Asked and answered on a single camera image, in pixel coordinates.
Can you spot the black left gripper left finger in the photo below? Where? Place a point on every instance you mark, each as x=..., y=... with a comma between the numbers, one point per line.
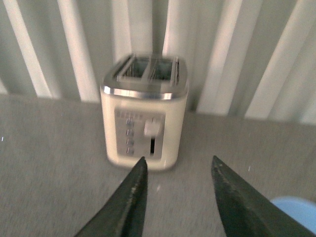
x=123, y=215

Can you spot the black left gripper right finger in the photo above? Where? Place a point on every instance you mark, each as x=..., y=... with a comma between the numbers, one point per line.
x=245, y=212

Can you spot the blue bowl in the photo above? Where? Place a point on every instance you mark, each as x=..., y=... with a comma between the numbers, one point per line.
x=301, y=210

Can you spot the cream two-slot toaster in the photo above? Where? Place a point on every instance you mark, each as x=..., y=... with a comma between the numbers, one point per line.
x=143, y=101

